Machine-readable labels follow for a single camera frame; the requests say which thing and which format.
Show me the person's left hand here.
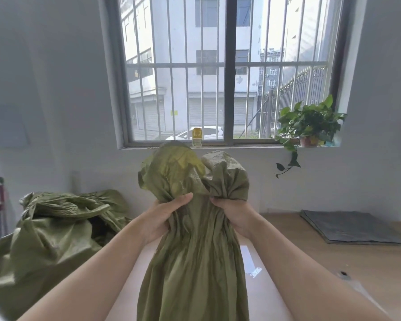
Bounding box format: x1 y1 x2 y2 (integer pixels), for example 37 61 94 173
135 192 194 245

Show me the person's right hand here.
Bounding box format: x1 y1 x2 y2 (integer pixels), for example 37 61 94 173
210 197 264 240

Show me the person's right forearm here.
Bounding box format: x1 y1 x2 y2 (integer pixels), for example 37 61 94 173
246 215 393 321

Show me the person's left forearm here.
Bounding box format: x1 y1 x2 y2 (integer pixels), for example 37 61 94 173
18 220 154 321

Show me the white car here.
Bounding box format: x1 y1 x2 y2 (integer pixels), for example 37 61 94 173
166 126 225 141

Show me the potted green pothos plant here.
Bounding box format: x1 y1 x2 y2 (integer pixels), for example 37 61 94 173
274 94 348 179

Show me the stack of grey folded sacks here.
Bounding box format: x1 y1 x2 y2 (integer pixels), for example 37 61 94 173
299 210 401 246

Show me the large crumpled green woven sack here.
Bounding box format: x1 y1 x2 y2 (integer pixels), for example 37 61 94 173
0 189 133 321

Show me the barred window with dark frame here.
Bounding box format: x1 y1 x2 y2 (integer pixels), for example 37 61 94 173
102 0 353 150

